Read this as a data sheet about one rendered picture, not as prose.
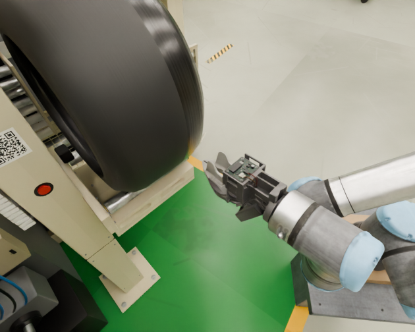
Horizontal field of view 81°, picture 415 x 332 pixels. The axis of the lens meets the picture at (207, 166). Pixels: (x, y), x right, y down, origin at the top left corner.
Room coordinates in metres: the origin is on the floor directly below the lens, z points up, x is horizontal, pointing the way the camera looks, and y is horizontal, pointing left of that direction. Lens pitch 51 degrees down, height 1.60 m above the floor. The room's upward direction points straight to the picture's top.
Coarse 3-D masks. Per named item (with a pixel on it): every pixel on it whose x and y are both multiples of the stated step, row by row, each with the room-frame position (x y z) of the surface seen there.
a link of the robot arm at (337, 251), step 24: (312, 216) 0.18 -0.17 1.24; (336, 216) 0.19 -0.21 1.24; (288, 240) 0.16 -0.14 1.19; (312, 240) 0.15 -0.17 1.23; (336, 240) 0.14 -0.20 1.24; (360, 240) 0.14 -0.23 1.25; (312, 264) 0.13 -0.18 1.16; (336, 264) 0.11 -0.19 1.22; (360, 264) 0.11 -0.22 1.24; (360, 288) 0.08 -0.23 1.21
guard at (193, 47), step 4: (192, 44) 1.29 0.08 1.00; (196, 44) 1.29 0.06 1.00; (192, 48) 1.27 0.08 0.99; (196, 48) 1.29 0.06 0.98; (196, 52) 1.29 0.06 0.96; (196, 56) 1.29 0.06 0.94; (196, 60) 1.29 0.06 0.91; (196, 64) 1.29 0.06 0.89; (44, 112) 0.74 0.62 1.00; (48, 116) 0.74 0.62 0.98; (52, 124) 0.74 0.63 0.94; (44, 128) 0.72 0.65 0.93; (36, 132) 0.70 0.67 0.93; (48, 136) 0.72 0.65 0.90; (56, 136) 0.74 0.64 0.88; (48, 140) 0.71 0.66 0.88; (44, 144) 0.70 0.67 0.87; (76, 164) 0.74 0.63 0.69; (76, 168) 0.73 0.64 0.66
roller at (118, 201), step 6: (174, 168) 0.55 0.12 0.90; (156, 180) 0.49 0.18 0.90; (120, 192) 0.43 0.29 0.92; (126, 192) 0.43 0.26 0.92; (132, 192) 0.44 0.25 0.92; (138, 192) 0.44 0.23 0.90; (114, 198) 0.41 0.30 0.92; (120, 198) 0.41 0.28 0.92; (126, 198) 0.41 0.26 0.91; (132, 198) 0.42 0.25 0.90; (102, 204) 0.39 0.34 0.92; (108, 204) 0.39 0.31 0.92; (114, 204) 0.39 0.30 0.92; (120, 204) 0.39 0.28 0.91; (108, 210) 0.37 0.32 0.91; (114, 210) 0.38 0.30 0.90
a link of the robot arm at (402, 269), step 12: (408, 252) 0.25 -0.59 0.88; (384, 264) 0.24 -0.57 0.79; (396, 264) 0.23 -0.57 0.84; (408, 264) 0.22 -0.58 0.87; (396, 276) 0.20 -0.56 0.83; (408, 276) 0.19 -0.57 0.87; (396, 288) 0.17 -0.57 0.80; (408, 288) 0.16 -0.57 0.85; (408, 300) 0.13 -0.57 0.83; (408, 312) 0.11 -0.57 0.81
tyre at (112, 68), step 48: (0, 0) 0.53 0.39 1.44; (48, 0) 0.49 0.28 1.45; (96, 0) 0.52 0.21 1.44; (144, 0) 0.56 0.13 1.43; (48, 48) 0.42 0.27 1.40; (96, 48) 0.43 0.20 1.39; (144, 48) 0.48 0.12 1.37; (48, 96) 0.69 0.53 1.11; (96, 96) 0.37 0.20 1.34; (144, 96) 0.41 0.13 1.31; (192, 96) 0.48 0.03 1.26; (96, 144) 0.34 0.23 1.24; (144, 144) 0.36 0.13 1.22; (192, 144) 0.46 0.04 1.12
